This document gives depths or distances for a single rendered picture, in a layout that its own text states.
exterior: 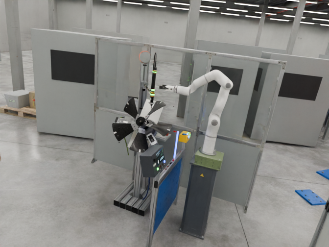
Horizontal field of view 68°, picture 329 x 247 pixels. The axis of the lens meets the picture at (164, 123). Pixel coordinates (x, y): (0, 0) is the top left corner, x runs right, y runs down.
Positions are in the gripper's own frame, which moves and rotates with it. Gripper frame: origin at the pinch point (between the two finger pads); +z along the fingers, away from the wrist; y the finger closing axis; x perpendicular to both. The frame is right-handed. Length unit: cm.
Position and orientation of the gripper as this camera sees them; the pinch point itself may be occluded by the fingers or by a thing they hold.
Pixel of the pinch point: (161, 86)
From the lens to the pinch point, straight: 266.1
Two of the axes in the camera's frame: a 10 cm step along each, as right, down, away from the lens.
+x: 1.1, -9.4, -3.3
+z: -9.2, -2.2, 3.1
